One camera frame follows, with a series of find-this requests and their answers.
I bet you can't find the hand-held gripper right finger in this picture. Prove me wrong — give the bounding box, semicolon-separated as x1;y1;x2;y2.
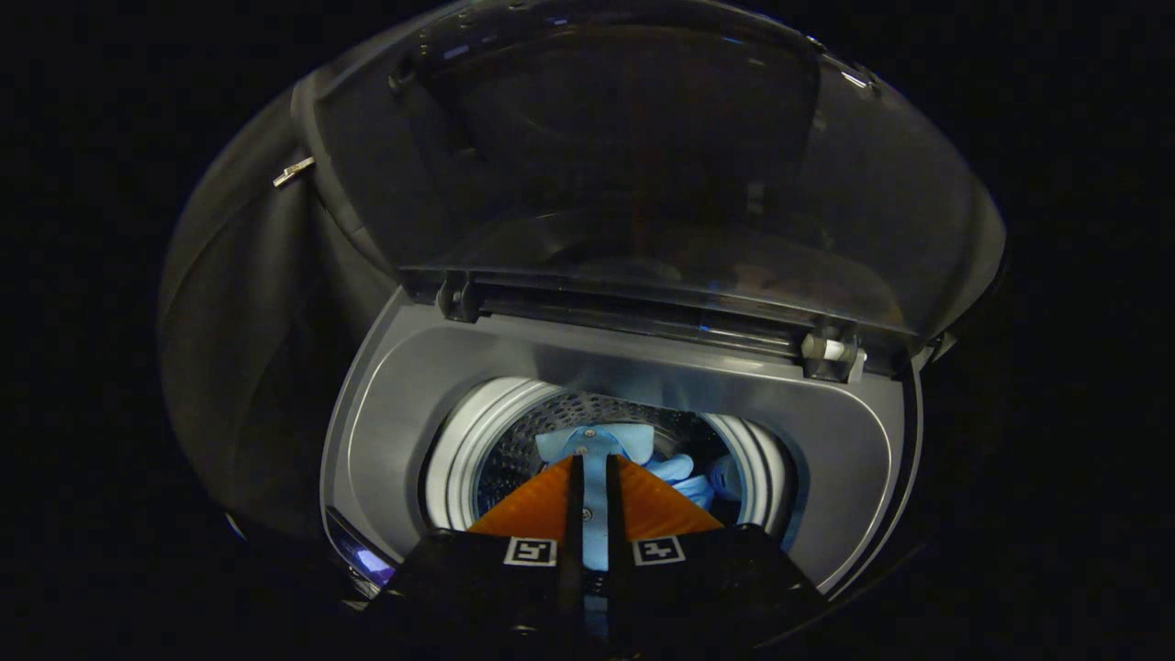
606;454;833;658

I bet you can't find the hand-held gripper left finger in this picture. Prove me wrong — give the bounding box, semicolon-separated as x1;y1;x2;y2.
361;454;586;658

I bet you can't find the light blue polo shirt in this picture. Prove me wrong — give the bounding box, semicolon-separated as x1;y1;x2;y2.
534;423;744;575

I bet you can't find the grey washing machine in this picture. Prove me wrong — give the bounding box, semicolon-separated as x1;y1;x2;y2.
317;286;923;607

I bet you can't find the dark transparent washing machine lid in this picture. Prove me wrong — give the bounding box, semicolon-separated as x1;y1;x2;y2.
292;0;1008;385

